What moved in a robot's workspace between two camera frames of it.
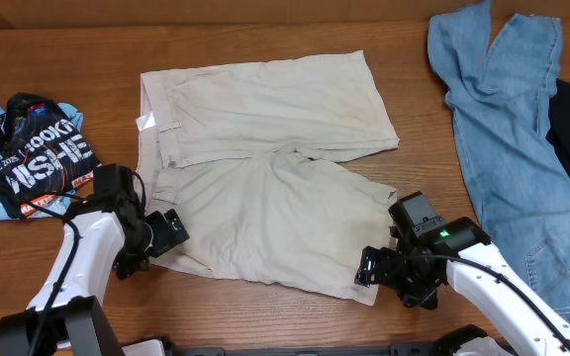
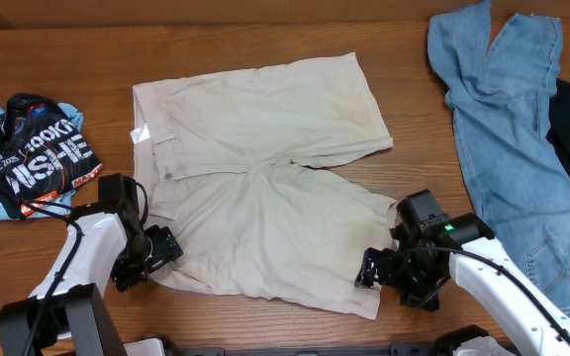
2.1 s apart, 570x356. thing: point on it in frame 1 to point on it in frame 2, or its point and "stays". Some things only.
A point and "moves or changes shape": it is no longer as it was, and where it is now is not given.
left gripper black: (128, 263) to (166, 249)
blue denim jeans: (501, 97) stays
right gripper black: (427, 299) stays
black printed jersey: (32, 149) stays
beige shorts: (252, 156) moves or changes shape
